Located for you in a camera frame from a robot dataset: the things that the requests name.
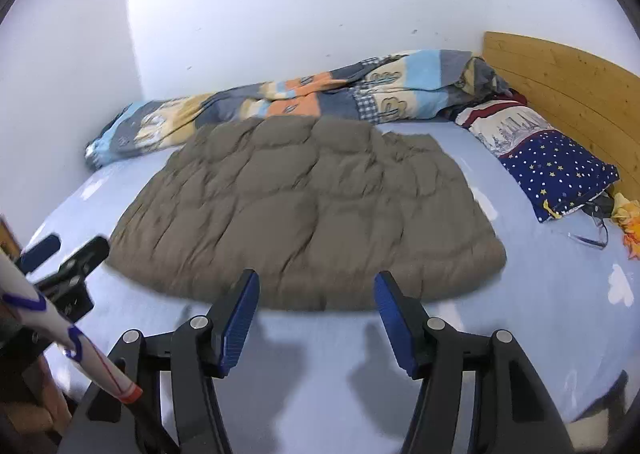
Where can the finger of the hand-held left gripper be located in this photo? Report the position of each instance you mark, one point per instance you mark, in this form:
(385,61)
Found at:
(82,256)
(41,250)

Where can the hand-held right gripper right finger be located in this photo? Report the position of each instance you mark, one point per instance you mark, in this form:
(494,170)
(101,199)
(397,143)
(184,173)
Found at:
(395,324)

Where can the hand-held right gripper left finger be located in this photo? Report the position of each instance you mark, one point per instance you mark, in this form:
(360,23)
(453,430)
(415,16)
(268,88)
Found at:
(240,319)

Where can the olive puffer jacket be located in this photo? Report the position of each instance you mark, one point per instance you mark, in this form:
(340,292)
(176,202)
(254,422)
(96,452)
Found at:
(300,209)

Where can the light blue cloud bed sheet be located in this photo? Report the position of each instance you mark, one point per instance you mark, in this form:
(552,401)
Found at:
(550,309)

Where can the blue star print pillow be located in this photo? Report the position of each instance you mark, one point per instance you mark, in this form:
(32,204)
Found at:
(555,169)

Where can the white building print pillow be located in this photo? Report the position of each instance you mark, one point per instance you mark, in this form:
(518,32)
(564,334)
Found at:
(505,127)

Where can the black object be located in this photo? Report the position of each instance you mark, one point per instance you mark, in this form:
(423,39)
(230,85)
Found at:
(597,206)

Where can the colourful patchwork blanket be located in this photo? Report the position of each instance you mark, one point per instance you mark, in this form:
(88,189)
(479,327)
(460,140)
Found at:
(350,84)

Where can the yellow orange scarf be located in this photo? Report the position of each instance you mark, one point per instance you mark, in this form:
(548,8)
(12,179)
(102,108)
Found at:
(630,224)

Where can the wooden headboard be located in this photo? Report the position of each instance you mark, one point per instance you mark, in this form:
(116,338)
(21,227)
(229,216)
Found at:
(565,79)

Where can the purple frame eyeglasses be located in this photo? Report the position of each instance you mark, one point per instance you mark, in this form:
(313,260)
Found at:
(597,243)

